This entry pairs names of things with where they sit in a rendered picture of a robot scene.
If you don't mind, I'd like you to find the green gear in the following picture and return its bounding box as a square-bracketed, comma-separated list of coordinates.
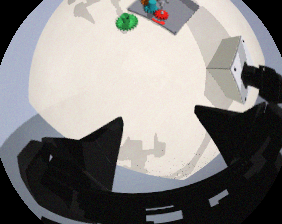
[116, 14, 138, 31]

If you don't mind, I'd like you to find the red gear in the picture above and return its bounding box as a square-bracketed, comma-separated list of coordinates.
[154, 10, 169, 20]

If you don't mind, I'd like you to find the orange gear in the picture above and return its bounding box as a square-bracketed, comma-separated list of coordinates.
[141, 0, 149, 6]

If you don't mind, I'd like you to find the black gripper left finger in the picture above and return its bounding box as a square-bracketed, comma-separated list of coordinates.
[41, 116, 124, 192]

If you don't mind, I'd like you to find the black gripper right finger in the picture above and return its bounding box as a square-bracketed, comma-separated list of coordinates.
[194, 101, 266, 167]

